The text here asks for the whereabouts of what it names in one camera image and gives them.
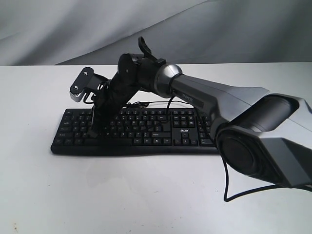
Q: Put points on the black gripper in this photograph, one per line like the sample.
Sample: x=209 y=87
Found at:
x=110 y=100

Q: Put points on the black Acer keyboard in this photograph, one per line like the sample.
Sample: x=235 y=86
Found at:
x=135 y=132

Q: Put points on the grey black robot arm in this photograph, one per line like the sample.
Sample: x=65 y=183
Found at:
x=259 y=134

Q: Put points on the grey backdrop cloth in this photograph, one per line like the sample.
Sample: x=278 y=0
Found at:
x=97 y=32

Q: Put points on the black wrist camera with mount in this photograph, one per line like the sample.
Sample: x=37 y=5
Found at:
x=87 y=82

